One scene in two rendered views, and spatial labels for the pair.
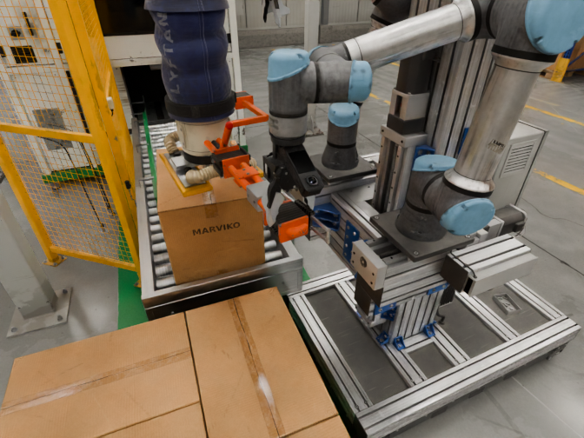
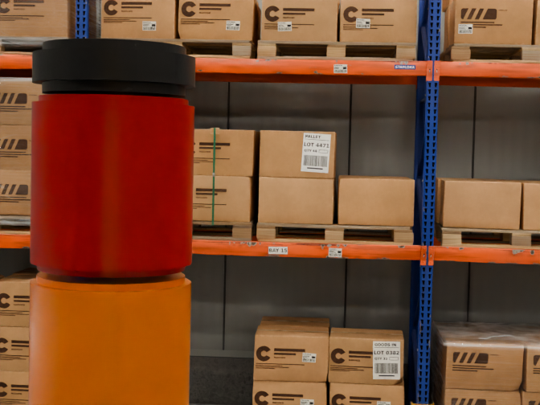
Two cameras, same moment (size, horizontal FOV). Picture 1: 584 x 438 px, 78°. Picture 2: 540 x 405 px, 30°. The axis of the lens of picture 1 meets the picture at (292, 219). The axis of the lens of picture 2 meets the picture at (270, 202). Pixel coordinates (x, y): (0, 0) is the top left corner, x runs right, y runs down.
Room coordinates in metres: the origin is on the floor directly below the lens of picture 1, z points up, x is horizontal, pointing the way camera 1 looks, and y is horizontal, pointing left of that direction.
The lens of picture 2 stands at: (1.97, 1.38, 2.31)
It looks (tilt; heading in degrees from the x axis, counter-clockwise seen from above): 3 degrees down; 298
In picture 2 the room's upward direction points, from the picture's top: 1 degrees clockwise
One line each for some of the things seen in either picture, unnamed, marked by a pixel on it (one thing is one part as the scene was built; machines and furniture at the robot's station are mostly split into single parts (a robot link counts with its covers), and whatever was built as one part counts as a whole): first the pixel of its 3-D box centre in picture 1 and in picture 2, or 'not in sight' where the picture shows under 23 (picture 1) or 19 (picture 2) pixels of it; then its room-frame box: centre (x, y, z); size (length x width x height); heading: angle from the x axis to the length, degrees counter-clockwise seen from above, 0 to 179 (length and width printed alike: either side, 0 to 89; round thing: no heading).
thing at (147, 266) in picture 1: (142, 185); not in sight; (2.11, 1.01, 0.50); 2.31 x 0.05 x 0.19; 21
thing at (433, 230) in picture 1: (423, 213); not in sight; (0.90, -0.40, 1.09); 0.15 x 0.15 x 0.10
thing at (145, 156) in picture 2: not in sight; (112, 183); (2.16, 1.13, 2.30); 0.05 x 0.05 x 0.05
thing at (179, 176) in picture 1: (182, 166); not in sight; (1.16, 0.39, 1.11); 0.34 x 0.10 x 0.05; 29
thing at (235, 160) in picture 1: (231, 161); not in sight; (0.99, 0.18, 1.22); 0.10 x 0.08 x 0.06; 119
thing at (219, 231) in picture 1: (209, 206); not in sight; (1.46, 0.40, 0.75); 0.60 x 0.40 x 0.40; 18
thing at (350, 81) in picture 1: (337, 80); not in sight; (0.73, -0.09, 1.51); 0.11 x 0.11 x 0.08; 9
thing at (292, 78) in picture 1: (289, 82); not in sight; (0.70, 0.00, 1.52); 0.09 x 0.08 x 0.11; 99
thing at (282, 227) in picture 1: (285, 221); not in sight; (0.68, 0.02, 1.21); 0.08 x 0.07 x 0.05; 29
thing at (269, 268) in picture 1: (227, 280); not in sight; (1.14, 0.28, 0.58); 0.70 x 0.03 x 0.06; 111
